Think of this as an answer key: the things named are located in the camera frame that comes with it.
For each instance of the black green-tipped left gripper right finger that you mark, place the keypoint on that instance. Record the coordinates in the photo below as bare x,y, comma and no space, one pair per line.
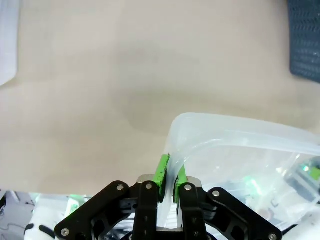
192,212

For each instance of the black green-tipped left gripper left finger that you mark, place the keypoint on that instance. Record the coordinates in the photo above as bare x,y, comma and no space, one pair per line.
145,210

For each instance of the clear plastic food container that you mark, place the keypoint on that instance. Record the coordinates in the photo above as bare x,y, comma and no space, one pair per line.
225,135

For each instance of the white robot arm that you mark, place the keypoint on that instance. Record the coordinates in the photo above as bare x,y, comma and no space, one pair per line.
40,222

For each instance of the dark blue mesh basket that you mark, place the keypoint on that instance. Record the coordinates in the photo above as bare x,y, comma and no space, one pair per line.
305,37

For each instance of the white plastic basket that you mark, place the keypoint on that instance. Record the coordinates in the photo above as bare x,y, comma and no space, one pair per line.
7,37

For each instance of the black box with green light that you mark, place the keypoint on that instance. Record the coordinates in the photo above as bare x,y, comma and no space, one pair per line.
303,180

